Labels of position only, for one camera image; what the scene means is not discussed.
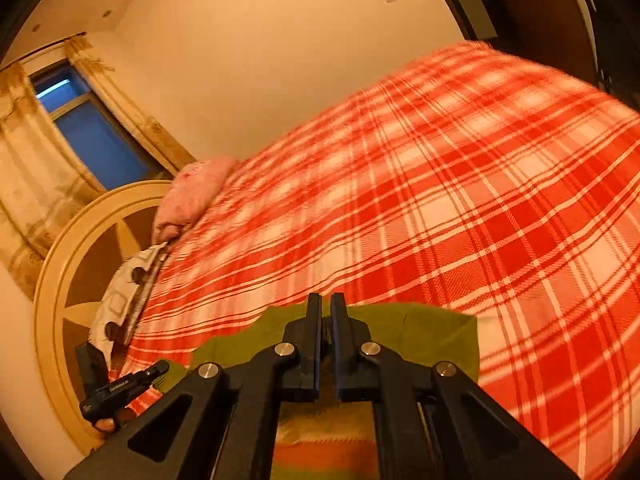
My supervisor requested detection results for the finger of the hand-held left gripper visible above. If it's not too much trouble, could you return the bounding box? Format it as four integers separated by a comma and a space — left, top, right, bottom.
132, 359, 171, 387
75, 342, 110, 397

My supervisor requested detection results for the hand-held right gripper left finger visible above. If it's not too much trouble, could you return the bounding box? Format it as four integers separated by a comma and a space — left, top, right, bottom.
64, 292, 322, 480

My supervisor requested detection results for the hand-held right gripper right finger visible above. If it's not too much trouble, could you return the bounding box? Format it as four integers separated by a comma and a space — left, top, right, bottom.
330, 292, 582, 480

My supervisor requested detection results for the olive green knit sweater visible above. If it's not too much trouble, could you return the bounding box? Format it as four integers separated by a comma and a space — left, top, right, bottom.
155, 302, 481, 407

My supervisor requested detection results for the person's left hand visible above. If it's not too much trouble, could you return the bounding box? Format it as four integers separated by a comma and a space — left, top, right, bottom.
94, 406, 137, 433

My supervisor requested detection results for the white patterned pillow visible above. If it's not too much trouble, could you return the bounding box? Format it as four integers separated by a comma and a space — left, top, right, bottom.
89, 242, 169, 357

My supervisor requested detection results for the cream wooden headboard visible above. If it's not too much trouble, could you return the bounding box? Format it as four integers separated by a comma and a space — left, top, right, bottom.
32, 180, 174, 455

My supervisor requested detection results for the striped orange green cloth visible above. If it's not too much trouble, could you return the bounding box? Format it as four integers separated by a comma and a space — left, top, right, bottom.
272, 400, 382, 480

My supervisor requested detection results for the pink pillow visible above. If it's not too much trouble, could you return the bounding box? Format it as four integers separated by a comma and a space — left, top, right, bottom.
152, 156, 239, 244

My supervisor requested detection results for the wide beige patterned curtain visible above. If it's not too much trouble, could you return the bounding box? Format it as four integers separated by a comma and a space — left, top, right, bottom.
0, 62, 107, 302

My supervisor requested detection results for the red plaid bedsheet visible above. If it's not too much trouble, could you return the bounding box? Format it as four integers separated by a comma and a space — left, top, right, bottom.
107, 40, 640, 480

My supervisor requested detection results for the window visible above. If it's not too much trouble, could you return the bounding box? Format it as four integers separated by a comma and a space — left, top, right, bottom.
30, 59, 157, 192

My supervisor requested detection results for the narrow beige patterned curtain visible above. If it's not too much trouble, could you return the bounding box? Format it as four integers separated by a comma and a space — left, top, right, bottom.
64, 35, 197, 177

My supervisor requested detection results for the brown wooden door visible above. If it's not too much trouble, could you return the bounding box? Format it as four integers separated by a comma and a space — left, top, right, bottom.
480, 0, 601, 87

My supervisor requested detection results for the dark wooden door frame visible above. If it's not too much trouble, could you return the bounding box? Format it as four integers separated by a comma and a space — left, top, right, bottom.
419, 0, 501, 44

